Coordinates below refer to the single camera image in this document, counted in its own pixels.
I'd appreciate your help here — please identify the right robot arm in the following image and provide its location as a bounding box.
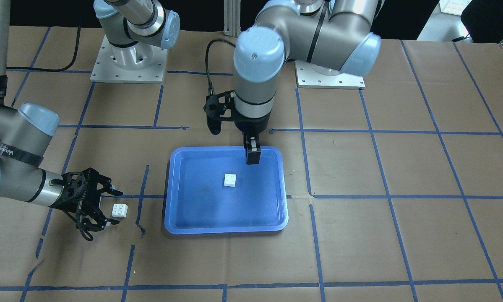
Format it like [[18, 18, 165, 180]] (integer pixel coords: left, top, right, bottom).
[[0, 0, 180, 241]]

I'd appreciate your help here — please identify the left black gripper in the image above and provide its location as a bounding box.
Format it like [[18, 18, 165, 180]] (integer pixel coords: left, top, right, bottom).
[[235, 114, 270, 165]]

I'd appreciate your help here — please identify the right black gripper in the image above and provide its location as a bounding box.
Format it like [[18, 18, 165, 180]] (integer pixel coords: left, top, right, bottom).
[[50, 168, 124, 241]]

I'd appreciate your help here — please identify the blue plastic tray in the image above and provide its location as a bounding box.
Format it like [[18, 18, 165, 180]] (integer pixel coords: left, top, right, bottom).
[[164, 146, 289, 234]]

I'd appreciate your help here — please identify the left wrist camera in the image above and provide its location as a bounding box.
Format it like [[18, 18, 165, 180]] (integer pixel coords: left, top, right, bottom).
[[203, 91, 235, 135]]

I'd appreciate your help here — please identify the white block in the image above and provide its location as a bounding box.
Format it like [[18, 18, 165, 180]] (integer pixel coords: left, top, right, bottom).
[[111, 204, 128, 218], [223, 173, 237, 187]]

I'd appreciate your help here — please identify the aluminium frame post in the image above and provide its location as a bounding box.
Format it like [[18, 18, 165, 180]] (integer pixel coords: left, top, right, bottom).
[[223, 0, 241, 38]]

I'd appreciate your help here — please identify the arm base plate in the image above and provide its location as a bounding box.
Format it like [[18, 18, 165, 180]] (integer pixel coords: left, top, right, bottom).
[[90, 36, 168, 84], [295, 60, 366, 89]]

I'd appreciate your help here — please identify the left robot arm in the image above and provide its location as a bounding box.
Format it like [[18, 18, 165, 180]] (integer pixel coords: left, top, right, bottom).
[[233, 0, 381, 164]]

